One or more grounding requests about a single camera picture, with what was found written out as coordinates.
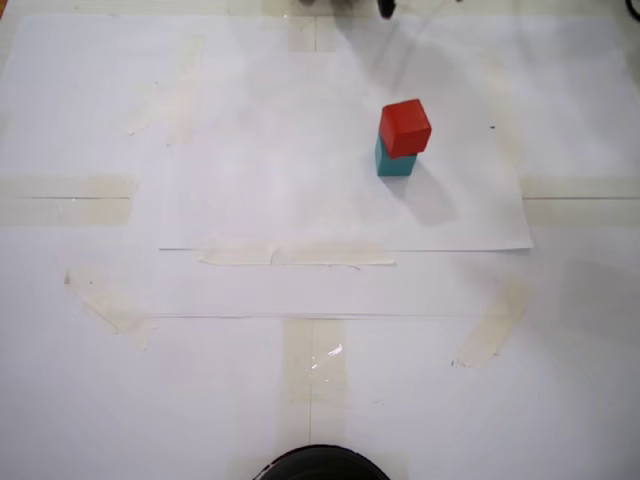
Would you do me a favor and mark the red cube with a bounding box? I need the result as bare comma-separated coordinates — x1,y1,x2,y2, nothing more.
378,98,433,160

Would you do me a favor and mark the teal blue cube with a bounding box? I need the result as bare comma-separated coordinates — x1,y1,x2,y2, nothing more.
373,134,419,178

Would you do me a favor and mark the beige masking tape strip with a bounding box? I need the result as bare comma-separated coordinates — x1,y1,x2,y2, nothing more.
198,239,399,271
517,175,640,227
166,34,206,147
287,14,339,54
122,82,194,137
474,49,527,177
451,282,534,371
63,259,159,351
0,174,137,227

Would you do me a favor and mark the small white paper sheet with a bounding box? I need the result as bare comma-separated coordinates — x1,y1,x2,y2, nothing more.
158,47,536,257

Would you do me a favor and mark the large white paper sheet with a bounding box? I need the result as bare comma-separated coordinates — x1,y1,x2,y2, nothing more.
0,13,640,321

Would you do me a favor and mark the clear packing tape strip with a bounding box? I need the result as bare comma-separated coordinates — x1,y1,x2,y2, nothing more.
282,318,350,480

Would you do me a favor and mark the black round object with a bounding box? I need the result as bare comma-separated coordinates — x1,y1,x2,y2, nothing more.
257,444,391,480

